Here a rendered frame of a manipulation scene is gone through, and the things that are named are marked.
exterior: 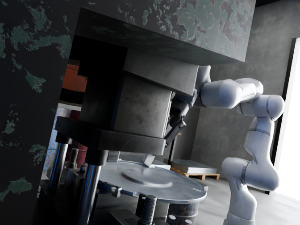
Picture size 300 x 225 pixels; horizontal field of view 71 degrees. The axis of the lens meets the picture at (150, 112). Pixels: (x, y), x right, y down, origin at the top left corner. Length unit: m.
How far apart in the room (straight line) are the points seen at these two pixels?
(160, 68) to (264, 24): 5.72
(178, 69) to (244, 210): 0.81
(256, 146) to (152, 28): 0.91
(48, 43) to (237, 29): 0.31
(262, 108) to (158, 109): 0.73
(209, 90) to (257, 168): 0.46
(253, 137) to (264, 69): 4.50
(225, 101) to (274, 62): 4.83
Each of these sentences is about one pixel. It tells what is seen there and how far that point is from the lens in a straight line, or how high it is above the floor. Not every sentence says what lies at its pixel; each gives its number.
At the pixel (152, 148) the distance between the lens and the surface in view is 0.39.
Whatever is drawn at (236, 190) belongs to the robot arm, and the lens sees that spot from 1.09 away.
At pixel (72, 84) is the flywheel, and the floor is 0.99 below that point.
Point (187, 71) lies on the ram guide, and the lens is 0.44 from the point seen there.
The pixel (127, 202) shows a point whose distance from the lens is 0.43.
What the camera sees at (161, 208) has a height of 0.73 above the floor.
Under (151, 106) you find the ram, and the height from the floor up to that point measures 0.95.
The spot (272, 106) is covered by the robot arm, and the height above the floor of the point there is 1.10.
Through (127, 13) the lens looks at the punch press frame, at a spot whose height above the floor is 1.02.
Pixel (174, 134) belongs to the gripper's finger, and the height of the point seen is 0.90.
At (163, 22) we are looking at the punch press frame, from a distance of 0.28.
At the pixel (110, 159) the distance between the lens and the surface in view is 0.44.
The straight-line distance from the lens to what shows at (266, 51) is 5.72.
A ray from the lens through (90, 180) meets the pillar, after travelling 0.35.
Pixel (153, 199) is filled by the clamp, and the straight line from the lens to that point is 0.33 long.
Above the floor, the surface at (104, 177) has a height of 0.78.
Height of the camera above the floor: 0.91
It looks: 3 degrees up
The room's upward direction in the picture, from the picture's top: 12 degrees clockwise
